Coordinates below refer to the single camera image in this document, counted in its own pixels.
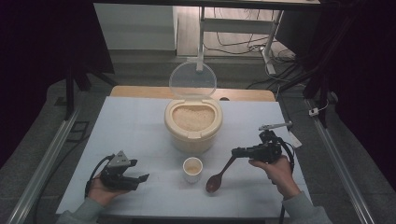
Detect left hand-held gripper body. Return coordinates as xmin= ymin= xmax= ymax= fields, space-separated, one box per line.
xmin=100 ymin=150 xmax=140 ymax=191

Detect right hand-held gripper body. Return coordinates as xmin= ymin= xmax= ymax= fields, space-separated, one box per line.
xmin=246 ymin=121 xmax=294 ymax=164

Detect brown wooden spoon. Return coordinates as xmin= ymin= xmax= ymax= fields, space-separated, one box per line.
xmin=205 ymin=155 xmax=238 ymax=194

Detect beige rice container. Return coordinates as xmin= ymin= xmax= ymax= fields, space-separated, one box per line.
xmin=163 ymin=97 xmax=224 ymax=154

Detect white cup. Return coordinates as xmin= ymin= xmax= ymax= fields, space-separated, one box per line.
xmin=182 ymin=156 xmax=204 ymax=184

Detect white rice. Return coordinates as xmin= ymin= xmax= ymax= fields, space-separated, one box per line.
xmin=172 ymin=105 xmax=216 ymax=133

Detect person's left hand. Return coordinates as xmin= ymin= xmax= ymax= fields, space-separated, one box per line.
xmin=88 ymin=174 xmax=129 ymax=207

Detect person's right hand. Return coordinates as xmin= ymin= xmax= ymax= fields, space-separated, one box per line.
xmin=248 ymin=155 xmax=302 ymax=201

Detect white table cover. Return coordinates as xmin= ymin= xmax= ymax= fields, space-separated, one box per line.
xmin=55 ymin=96 xmax=312 ymax=218

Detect white paper tag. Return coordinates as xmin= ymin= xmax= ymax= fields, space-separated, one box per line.
xmin=289 ymin=130 xmax=304 ymax=149

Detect wooden table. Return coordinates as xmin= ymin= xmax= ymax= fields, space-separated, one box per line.
xmin=110 ymin=85 xmax=276 ymax=103

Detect clear container lid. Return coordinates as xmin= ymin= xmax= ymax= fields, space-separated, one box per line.
xmin=168 ymin=60 xmax=218 ymax=101

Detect black metal stand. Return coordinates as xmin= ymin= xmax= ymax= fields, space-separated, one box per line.
xmin=64 ymin=60 xmax=120 ymax=121
xmin=279 ymin=0 xmax=362 ymax=129

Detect white cabinet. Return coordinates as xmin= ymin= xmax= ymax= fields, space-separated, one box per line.
xmin=92 ymin=3 xmax=177 ymax=51

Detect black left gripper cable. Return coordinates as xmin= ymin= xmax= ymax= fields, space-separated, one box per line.
xmin=84 ymin=153 xmax=116 ymax=199

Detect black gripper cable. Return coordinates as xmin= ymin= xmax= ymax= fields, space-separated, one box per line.
xmin=275 ymin=135 xmax=296 ymax=224
xmin=84 ymin=153 xmax=116 ymax=199

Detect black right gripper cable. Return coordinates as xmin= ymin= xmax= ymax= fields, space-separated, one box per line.
xmin=275 ymin=135 xmax=296 ymax=224

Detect black floor frame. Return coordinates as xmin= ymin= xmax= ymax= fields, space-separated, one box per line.
xmin=65 ymin=120 xmax=91 ymax=144

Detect aluminium rail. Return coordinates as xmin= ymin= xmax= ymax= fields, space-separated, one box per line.
xmin=6 ymin=106 xmax=82 ymax=224
xmin=305 ymin=99 xmax=376 ymax=224

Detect black floor cables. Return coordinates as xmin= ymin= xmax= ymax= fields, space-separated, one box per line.
xmin=204 ymin=7 xmax=309 ymax=91

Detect white desk frame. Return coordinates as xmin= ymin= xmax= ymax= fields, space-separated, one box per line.
xmin=195 ymin=6 xmax=285 ymax=76

